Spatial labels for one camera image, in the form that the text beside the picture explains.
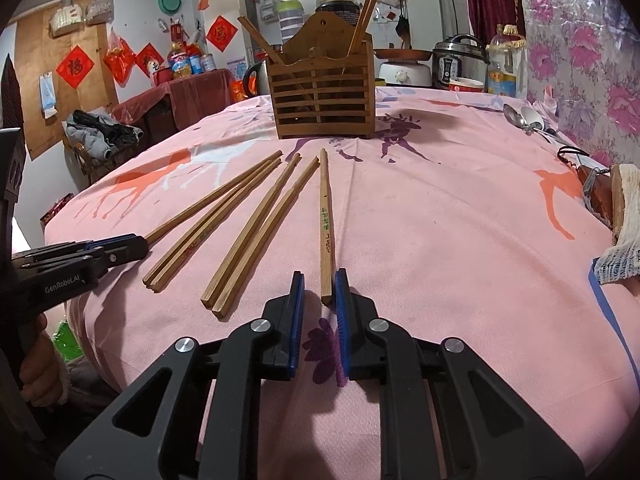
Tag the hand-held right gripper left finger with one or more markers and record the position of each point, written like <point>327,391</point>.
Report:
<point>296,330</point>

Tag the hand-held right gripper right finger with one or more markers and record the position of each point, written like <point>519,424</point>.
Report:
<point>342,330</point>

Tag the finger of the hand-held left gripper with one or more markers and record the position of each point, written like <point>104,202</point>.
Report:
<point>110,241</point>
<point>115,255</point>

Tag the brown wooden chopstick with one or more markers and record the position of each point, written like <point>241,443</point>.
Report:
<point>326,230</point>
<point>257,37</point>
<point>357,35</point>
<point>215,195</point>
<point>369,10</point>
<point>272,52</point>

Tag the group of wooden chopsticks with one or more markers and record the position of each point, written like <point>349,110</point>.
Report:
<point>252,230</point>

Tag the wooden chopstick holder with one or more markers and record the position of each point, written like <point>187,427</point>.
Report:
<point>325,95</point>

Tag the person's left hand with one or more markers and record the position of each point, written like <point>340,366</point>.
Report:
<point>40,370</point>

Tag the green plastic bag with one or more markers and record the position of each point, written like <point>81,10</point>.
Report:
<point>66,339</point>

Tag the colourful cardboard box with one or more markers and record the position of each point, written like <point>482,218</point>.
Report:
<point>55,210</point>

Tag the wicker chair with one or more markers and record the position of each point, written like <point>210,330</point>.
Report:
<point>86,162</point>

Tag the pile of dark jackets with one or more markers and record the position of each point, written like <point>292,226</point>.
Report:
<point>97,130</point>

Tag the pink deer print tablecloth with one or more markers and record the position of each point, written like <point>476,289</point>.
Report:
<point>440,240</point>

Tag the wooden door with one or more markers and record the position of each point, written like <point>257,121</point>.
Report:
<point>30,125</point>

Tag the blue face mask pack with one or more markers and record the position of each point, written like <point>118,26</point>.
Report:
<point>48,95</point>

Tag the red container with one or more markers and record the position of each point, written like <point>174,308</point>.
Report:
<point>162,76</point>

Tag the dark hanging coat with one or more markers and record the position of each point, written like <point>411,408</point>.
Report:
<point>11,95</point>

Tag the red diamond paper on door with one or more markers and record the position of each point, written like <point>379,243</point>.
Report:
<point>75,67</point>

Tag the table with red cloth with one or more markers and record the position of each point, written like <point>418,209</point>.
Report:
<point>200,85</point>

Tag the red plastic bag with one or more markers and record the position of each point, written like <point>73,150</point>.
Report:
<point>119,57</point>

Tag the large yellow oil bottle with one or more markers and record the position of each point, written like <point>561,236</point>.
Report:
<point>180,60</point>

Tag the blue tin can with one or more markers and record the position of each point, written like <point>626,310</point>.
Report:
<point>208,63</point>
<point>195,65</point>

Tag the orange gift bag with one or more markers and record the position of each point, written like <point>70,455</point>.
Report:
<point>240,91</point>

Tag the blue white poster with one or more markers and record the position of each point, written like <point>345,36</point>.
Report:
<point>237,70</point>

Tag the steel electric kettle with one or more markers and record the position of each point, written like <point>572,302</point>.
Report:
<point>256,80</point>

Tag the red hanging ornament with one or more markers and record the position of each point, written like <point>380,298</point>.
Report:
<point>177,31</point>

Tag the woven handbag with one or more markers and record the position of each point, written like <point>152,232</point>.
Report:
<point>99,9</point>
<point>65,17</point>

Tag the red diamond paper on refrigerator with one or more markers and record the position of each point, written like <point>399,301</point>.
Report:
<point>221,34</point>

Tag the white refrigerator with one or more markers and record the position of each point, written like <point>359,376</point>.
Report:
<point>247,35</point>

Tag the white electric cooker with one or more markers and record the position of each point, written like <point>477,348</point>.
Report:
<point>405,74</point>

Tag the large metal spoon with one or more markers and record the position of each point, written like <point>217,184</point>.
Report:
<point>514,116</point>

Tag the red white bowl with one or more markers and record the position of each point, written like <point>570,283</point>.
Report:
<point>466,85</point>

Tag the brown frying pan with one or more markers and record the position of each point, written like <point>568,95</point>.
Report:
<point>402,54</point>

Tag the plastic drawer unit green lid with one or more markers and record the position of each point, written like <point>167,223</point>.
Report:
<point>291,22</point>

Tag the white ceramic spoon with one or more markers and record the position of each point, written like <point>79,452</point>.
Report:
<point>533,116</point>

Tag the brown leather case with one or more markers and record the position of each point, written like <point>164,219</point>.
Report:
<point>600,195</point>

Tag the silver black pressure cooker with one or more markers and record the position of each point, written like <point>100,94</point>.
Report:
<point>457,62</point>

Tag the clear plastic oil bottle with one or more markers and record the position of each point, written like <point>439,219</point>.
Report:
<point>505,70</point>

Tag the white knitted cloth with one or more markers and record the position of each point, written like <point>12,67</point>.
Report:
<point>627,210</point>

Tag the red diamond paper on wall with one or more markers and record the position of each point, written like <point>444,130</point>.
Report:
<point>149,60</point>

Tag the green wall basin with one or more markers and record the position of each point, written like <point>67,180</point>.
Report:
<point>169,3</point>

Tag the floral plastic wall sheet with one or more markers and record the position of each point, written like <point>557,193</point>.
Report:
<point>585,50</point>

